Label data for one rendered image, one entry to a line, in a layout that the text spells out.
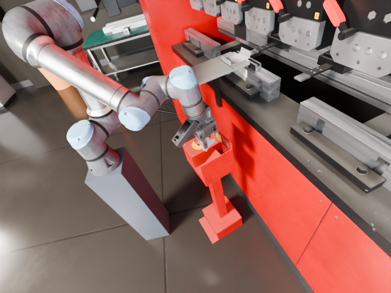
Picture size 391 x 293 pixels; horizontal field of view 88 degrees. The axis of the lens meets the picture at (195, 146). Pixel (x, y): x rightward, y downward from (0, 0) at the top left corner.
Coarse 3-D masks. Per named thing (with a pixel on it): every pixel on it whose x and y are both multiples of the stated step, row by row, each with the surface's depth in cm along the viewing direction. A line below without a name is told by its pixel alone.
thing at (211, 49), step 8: (184, 32) 158; (192, 32) 150; (192, 40) 150; (200, 40) 135; (208, 40) 132; (200, 48) 142; (208, 48) 128; (216, 48) 126; (208, 56) 134; (216, 56) 129
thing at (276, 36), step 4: (268, 36) 104; (272, 36) 102; (276, 36) 100; (268, 40) 105; (272, 40) 102; (276, 40) 100; (280, 40) 98; (268, 44) 102; (272, 44) 101; (276, 44) 101; (280, 44) 98; (284, 44) 97; (288, 44) 98; (256, 48) 101; (260, 48) 100; (264, 48) 99; (280, 48) 99; (284, 48) 99; (252, 52) 99; (256, 52) 99
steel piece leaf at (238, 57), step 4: (232, 56) 101; (236, 56) 100; (240, 56) 99; (244, 56) 98; (224, 60) 99; (228, 60) 95; (232, 60) 98; (236, 60) 97; (240, 60) 96; (232, 64) 96
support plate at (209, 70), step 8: (224, 56) 103; (200, 64) 103; (208, 64) 101; (216, 64) 99; (224, 64) 98; (240, 64) 94; (248, 64) 94; (200, 72) 97; (208, 72) 95; (216, 72) 94; (224, 72) 92; (200, 80) 92; (208, 80) 91
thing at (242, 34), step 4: (240, 24) 89; (244, 24) 87; (236, 28) 94; (240, 28) 91; (244, 28) 88; (236, 32) 95; (240, 32) 92; (244, 32) 89; (248, 32) 88; (236, 36) 96; (240, 36) 93; (244, 36) 90; (248, 36) 90; (240, 40) 96; (244, 40) 92; (248, 40) 91
